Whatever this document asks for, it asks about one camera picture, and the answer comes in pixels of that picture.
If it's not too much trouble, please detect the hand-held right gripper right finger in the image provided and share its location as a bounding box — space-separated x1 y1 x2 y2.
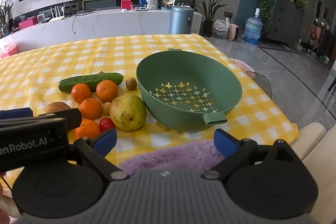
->
202 129 302 180

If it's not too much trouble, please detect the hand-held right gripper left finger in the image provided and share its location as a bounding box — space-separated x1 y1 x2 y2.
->
74 128 130 182

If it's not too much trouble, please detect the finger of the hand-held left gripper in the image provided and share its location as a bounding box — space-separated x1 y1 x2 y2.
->
0 108 34 122
38 108 82 131

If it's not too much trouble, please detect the red cherry tomato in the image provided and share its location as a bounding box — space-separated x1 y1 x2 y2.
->
99 118 116 132

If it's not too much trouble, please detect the brown potato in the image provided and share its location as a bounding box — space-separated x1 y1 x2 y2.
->
45 102 72 114

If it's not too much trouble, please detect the yellow lemon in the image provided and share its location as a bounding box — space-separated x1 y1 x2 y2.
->
109 94 147 131

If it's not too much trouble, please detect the green cucumber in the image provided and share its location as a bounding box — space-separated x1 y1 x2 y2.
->
58 72 124 93

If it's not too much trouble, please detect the green colander bowl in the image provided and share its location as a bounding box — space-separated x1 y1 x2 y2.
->
136 48 243 132

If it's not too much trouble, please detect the purple fluffy cushion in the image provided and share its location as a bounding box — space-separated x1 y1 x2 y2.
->
118 139 226 178

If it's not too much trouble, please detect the pink storage box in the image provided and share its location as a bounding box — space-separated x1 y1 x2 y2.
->
0 39 18 59

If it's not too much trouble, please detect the yellow checked tablecloth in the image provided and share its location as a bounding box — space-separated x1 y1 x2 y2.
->
0 34 300 188

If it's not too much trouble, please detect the pink fluffy mat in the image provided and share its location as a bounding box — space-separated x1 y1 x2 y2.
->
232 59 255 79

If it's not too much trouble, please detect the cream chair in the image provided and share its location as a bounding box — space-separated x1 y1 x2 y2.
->
289 123 336 214

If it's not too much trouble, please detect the pink flat box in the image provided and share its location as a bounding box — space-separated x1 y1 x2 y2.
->
18 17 38 29

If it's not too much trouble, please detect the white router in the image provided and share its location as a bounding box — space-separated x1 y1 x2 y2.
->
49 4 66 22

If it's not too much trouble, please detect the thin-leaf potted plant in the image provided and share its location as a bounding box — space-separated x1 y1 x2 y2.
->
0 0 16 37

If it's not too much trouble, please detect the white marble tv console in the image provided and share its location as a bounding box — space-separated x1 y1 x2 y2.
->
0 7 202 52

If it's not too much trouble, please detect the pink space heater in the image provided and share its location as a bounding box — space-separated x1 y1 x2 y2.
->
227 22 239 40

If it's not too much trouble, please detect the white plastic bag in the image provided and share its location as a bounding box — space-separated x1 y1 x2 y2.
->
212 18 230 38

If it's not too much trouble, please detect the blue water jug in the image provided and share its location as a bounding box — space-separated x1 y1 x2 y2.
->
242 8 263 45

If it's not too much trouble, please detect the long-leaf potted plant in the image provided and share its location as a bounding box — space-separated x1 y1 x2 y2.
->
190 0 229 37

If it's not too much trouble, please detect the grey metal trash can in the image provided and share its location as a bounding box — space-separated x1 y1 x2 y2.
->
169 5 195 35

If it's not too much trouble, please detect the grey drawer cabinet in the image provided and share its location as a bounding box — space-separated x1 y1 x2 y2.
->
265 0 306 49

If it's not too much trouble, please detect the black hanging cable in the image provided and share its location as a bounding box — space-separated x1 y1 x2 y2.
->
71 13 79 35

